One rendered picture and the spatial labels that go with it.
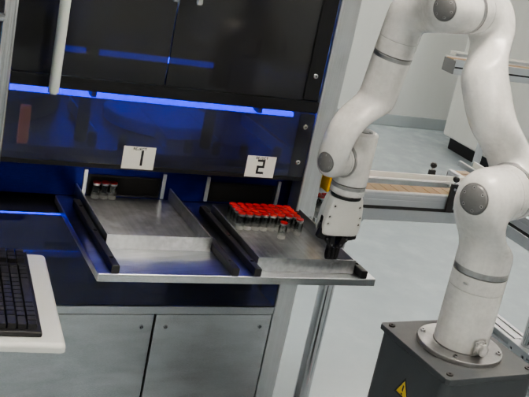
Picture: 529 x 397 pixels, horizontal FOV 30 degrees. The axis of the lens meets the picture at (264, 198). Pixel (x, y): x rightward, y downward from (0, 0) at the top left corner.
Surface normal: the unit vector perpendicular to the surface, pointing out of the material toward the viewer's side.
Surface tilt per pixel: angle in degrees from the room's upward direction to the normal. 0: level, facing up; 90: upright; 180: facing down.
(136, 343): 90
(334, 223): 94
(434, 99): 90
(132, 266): 0
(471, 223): 126
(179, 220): 0
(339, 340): 0
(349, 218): 93
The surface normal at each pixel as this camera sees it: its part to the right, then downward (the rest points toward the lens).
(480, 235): -0.52, 0.71
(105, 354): 0.37, 0.36
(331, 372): 0.19, -0.93
